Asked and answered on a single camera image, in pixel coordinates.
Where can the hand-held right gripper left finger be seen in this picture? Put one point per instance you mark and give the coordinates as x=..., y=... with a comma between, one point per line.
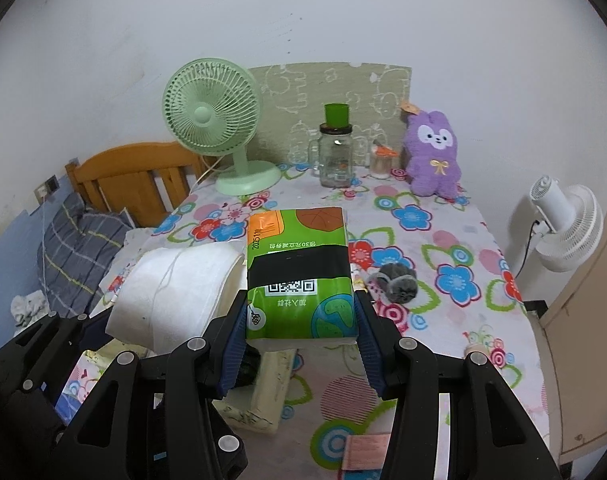
x=233, y=355

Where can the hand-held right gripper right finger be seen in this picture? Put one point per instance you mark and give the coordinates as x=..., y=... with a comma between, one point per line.
x=368, y=345

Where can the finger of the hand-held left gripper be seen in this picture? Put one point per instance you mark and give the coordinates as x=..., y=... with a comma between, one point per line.
x=68, y=340

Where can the yellow printed fabric box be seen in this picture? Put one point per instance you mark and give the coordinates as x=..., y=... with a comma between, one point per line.
x=268, y=395

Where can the white towel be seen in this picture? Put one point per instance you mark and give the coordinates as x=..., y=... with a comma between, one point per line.
x=183, y=290

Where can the pink face mask pack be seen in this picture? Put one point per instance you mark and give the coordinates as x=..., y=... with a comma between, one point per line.
x=366, y=452

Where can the green tissue pack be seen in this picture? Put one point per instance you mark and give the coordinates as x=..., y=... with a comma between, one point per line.
x=298, y=260

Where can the white crumpled cloth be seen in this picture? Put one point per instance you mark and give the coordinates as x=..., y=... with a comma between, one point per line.
x=28, y=307

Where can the plaid grey blanket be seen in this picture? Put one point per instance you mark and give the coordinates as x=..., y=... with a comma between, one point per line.
x=78, y=245

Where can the black low table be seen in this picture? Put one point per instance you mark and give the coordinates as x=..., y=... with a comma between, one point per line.
x=536, y=307

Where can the wooden chair back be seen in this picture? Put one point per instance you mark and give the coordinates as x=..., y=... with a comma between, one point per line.
x=128, y=170

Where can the small jar orange lid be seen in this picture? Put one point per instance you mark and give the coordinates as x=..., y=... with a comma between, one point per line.
x=382, y=165

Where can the purple plush bunny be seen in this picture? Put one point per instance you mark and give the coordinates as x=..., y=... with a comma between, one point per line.
x=433, y=170

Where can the glass mug jar green lid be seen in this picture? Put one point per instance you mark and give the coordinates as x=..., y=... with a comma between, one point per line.
x=338, y=160

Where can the beige door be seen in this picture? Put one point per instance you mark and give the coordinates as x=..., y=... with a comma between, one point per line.
x=593, y=335

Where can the white floor fan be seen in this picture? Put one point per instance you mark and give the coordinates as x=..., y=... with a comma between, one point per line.
x=573, y=230

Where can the green desk fan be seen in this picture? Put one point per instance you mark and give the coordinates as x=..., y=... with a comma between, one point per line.
x=211, y=112

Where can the green printed board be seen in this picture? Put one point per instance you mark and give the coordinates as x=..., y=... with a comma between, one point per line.
x=303, y=90

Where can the wall socket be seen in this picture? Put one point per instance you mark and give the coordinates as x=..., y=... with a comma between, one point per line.
x=47, y=187

